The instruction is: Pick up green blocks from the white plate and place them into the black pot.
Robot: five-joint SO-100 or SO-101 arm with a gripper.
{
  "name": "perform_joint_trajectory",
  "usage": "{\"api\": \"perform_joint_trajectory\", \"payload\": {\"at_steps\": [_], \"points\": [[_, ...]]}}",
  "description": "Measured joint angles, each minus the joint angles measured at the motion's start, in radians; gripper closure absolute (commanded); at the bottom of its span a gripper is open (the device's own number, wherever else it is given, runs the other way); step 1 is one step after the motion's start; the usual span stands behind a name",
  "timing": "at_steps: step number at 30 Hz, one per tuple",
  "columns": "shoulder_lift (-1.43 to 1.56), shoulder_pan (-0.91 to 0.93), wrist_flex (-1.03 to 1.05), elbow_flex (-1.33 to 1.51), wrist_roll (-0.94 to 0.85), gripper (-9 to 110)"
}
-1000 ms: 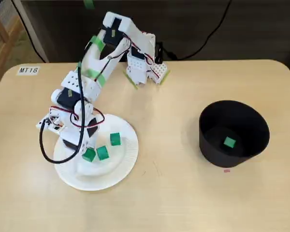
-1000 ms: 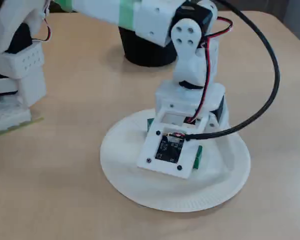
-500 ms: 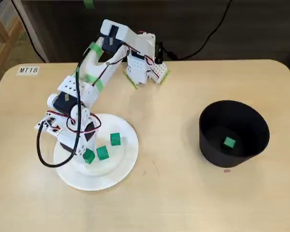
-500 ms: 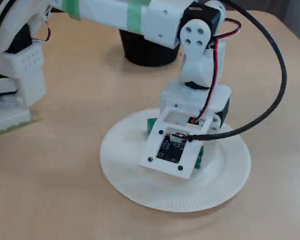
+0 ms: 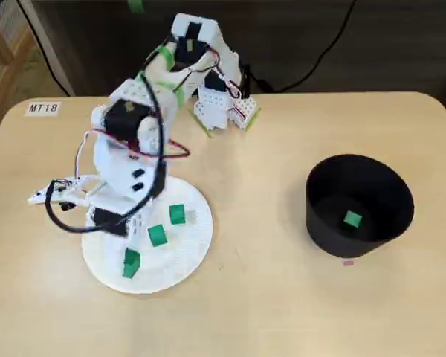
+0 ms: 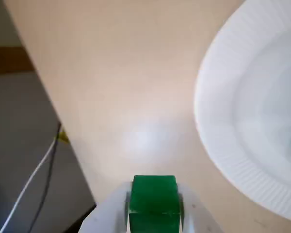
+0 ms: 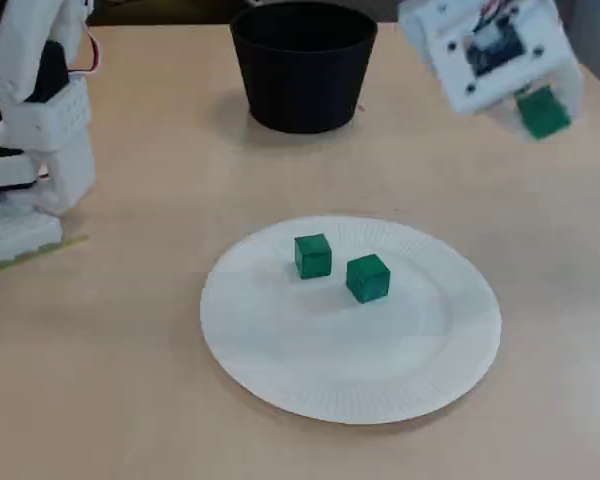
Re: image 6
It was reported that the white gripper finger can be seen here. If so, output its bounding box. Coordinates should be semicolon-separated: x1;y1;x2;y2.
79;181;134;233
176;182;224;233

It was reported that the green cube block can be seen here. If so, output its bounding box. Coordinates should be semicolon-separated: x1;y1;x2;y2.
127;174;181;233

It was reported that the white paper plate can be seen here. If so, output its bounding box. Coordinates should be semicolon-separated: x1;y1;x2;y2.
194;0;291;223

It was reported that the small yellow cable tag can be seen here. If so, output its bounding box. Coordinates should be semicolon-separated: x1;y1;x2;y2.
54;131;70;144

